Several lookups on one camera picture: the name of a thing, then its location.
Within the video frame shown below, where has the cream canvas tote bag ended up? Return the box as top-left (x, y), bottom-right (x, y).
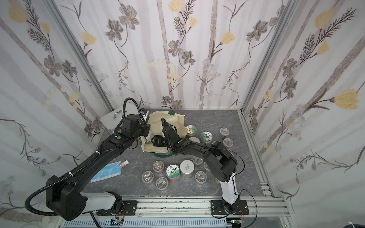
top-left (139, 110), bottom-right (189, 158)

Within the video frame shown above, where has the red label seed jar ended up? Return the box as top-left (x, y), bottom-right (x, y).
top-left (166, 164), bottom-right (180, 182)

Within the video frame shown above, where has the yellow label tall jar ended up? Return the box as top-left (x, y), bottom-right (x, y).
top-left (185, 125), bottom-right (197, 138)

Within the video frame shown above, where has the silver lid text jar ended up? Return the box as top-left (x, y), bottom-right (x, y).
top-left (189, 137), bottom-right (200, 143)

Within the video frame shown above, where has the white lid seed jar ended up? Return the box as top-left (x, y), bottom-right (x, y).
top-left (180, 160), bottom-right (195, 179)

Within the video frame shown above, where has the large strawberry label jar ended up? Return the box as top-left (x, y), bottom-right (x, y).
top-left (200, 131), bottom-right (213, 143)

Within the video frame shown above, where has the clear lid green seed cup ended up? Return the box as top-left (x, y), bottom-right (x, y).
top-left (219, 127), bottom-right (230, 139)

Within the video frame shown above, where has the orange sunflower seed cup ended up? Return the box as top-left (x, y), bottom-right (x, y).
top-left (222, 138), bottom-right (234, 149)

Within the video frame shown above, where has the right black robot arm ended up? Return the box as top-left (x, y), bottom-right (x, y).
top-left (152, 119), bottom-right (240, 214)

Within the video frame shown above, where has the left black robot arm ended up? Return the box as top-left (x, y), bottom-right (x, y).
top-left (46, 114), bottom-right (150, 221)

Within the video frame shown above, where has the silver first aid case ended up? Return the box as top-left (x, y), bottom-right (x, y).
top-left (100, 107), bottom-right (123, 132)

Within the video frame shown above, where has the blue face mask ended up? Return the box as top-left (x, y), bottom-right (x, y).
top-left (90, 161), bottom-right (121, 183)

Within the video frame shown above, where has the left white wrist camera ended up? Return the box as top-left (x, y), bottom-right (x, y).
top-left (140, 108), bottom-right (149, 122)

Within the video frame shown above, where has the black corrugated cable conduit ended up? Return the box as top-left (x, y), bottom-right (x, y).
top-left (24, 97), bottom-right (143, 217)

